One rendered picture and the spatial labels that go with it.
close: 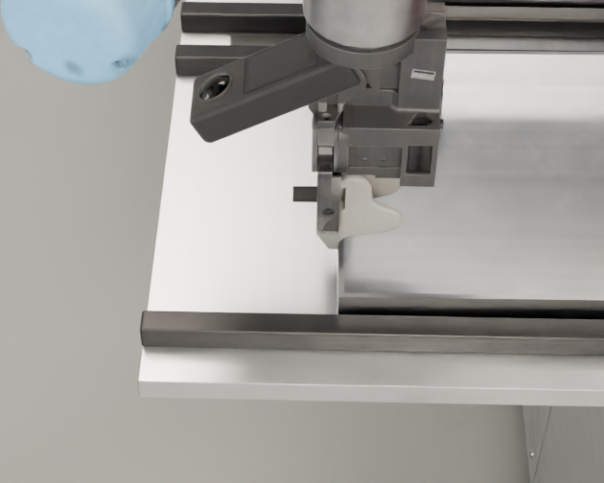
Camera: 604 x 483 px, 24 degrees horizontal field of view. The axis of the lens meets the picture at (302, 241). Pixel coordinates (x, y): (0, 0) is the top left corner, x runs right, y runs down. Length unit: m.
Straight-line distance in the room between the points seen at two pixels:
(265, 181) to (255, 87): 0.21
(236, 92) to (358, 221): 0.14
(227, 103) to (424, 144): 0.13
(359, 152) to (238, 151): 0.22
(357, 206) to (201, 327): 0.14
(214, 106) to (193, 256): 0.18
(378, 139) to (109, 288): 1.32
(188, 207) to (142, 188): 1.24
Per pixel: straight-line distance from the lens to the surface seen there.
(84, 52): 0.71
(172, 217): 1.07
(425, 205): 1.07
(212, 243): 1.05
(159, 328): 0.97
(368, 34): 0.83
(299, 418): 2.01
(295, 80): 0.87
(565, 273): 1.04
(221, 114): 0.89
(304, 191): 1.08
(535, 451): 1.82
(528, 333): 0.98
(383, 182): 0.99
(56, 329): 2.14
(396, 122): 0.89
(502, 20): 1.21
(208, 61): 1.17
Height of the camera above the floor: 1.66
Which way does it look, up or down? 49 degrees down
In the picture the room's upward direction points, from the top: straight up
